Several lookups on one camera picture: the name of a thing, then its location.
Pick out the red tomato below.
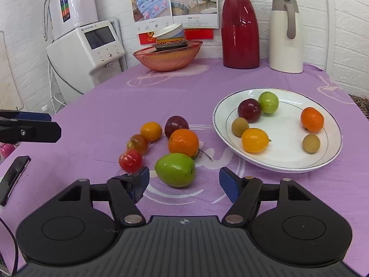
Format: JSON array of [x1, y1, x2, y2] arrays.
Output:
[[118, 148, 143, 174]]

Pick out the red yellow small fruit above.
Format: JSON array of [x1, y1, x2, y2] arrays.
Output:
[[126, 134, 149, 155]]

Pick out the yellow orange kumquat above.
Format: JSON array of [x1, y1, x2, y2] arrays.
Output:
[[241, 128, 271, 153]]

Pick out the green apple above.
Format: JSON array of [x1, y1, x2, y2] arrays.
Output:
[[155, 153, 195, 188], [258, 91, 279, 114]]

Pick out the small back orange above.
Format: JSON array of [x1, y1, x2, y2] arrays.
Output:
[[140, 121, 163, 142]]

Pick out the brown longan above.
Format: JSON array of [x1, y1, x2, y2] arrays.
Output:
[[302, 134, 321, 154], [231, 117, 250, 138]]

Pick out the orange with leaf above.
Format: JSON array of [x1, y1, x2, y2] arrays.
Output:
[[168, 129, 199, 158]]

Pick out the dark plum front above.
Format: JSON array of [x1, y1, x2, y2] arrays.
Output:
[[238, 98, 262, 123]]

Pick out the dark plum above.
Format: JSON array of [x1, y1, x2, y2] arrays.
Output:
[[238, 98, 262, 123], [164, 116, 190, 139]]

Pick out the dark plum back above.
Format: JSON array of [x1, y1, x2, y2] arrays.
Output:
[[164, 116, 190, 139]]

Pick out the large front orange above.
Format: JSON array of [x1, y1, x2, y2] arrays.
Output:
[[300, 107, 324, 132]]

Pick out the white water dispenser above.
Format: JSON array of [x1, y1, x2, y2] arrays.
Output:
[[47, 21, 125, 104]]

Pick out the white water purifier unit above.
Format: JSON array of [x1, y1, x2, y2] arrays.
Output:
[[49, 0, 98, 40]]

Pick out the orange plastic bowl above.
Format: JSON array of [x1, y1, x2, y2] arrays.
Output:
[[133, 40, 203, 72]]

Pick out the leopard print cloth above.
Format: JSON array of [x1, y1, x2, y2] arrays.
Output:
[[350, 94, 369, 119]]

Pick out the white thermos jug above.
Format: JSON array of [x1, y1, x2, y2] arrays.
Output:
[[269, 0, 304, 74]]

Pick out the stacked small bowls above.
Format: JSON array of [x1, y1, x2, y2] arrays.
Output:
[[153, 23, 188, 51]]

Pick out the red thermos jug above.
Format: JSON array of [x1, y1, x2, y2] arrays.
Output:
[[221, 0, 259, 69]]

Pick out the bedding wall calendar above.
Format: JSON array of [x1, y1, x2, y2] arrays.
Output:
[[131, 0, 219, 34]]

